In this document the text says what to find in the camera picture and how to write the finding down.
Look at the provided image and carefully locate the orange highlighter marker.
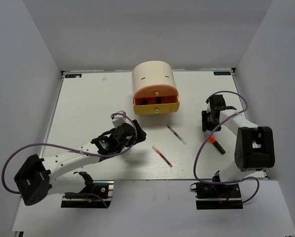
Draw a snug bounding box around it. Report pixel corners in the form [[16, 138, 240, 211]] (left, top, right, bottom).
[[209, 136, 226, 155]]

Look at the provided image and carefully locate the orange drawer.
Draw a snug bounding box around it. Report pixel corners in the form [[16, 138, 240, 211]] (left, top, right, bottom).
[[133, 84, 178, 99]]

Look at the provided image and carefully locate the cream round drawer box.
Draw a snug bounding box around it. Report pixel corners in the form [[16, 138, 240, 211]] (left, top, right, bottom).
[[131, 61, 177, 99]]

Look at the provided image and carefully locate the pink highlighter marker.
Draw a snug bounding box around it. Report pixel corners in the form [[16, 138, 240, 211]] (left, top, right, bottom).
[[136, 98, 152, 106]]

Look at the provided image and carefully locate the green highlighter marker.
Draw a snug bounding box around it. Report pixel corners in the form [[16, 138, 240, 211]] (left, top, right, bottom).
[[156, 97, 162, 104]]

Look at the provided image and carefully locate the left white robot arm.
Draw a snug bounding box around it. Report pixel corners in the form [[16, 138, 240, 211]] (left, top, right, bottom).
[[14, 120, 146, 206]]

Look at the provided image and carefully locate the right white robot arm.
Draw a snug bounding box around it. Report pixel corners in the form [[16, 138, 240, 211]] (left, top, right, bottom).
[[202, 94, 275, 197]]

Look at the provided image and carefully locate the red gel pen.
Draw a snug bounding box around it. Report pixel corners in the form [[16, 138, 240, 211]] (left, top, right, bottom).
[[152, 146, 173, 167]]

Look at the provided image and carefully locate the green gel pen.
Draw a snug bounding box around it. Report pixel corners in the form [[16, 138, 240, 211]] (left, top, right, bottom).
[[167, 124, 186, 145]]

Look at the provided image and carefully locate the right blue table label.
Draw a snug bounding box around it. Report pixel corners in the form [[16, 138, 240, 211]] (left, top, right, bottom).
[[213, 71, 231, 76]]

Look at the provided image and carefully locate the blue table label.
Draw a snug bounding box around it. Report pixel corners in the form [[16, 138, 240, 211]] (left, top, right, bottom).
[[65, 74, 82, 79], [213, 71, 231, 76]]

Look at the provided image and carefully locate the left blue table label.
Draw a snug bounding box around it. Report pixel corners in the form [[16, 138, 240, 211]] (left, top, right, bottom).
[[65, 74, 82, 79]]

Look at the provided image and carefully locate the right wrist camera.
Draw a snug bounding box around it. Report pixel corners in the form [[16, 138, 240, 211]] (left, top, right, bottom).
[[206, 98, 211, 113]]

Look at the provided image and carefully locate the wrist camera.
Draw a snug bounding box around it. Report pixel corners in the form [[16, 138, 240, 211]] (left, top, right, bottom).
[[111, 110, 127, 128], [206, 98, 211, 113]]

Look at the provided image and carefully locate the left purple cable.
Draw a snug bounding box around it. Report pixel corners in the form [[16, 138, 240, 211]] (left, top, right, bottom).
[[1, 113, 140, 208]]

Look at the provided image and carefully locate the purple cable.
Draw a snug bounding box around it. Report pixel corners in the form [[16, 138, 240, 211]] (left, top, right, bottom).
[[1, 113, 140, 208], [193, 90, 260, 204]]

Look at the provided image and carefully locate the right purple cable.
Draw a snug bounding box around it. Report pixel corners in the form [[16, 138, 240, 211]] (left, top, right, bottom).
[[193, 90, 260, 204]]

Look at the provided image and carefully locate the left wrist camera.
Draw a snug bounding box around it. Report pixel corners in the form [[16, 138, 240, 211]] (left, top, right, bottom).
[[111, 110, 127, 128]]

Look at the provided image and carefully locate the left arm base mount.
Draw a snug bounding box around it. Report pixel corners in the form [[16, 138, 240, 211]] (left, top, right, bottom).
[[61, 181, 114, 209]]

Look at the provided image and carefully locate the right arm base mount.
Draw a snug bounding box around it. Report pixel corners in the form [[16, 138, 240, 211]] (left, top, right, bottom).
[[190, 182, 243, 210]]

